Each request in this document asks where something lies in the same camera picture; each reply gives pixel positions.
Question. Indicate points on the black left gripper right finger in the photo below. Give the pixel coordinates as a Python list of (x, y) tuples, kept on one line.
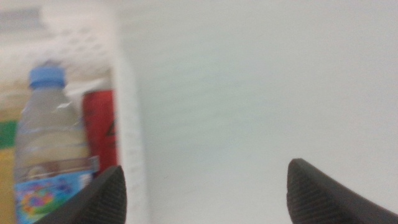
[(317, 199)]

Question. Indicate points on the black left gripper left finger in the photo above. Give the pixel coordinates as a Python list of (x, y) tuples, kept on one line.
[(102, 202)]

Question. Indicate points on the red soda can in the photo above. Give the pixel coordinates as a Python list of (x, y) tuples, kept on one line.
[(101, 124)]

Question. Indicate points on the clear water bottle blue cap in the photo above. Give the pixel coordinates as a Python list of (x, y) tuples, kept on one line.
[(51, 140)]

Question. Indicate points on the yellow juice bottle white cap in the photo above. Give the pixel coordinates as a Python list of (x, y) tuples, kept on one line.
[(7, 161)]

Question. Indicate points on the white perforated plastic basket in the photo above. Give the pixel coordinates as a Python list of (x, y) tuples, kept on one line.
[(129, 124)]

